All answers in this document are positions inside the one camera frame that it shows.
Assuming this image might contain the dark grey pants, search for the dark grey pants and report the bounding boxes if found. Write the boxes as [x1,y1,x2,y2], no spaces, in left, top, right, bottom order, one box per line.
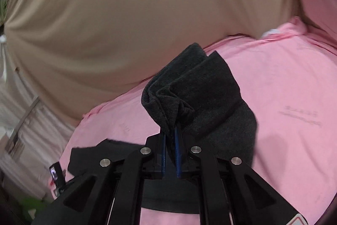
[67,44,257,176]

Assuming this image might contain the white curtain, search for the white curtain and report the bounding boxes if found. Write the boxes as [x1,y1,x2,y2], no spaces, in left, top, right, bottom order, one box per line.
[1,35,74,199]

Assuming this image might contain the pink bed quilt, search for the pink bed quilt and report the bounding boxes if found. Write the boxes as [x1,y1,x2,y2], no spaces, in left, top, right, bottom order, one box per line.
[59,18,336,224]

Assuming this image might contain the beige padded headboard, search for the beige padded headboard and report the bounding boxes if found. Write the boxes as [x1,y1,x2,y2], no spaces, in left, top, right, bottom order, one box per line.
[5,0,300,125]

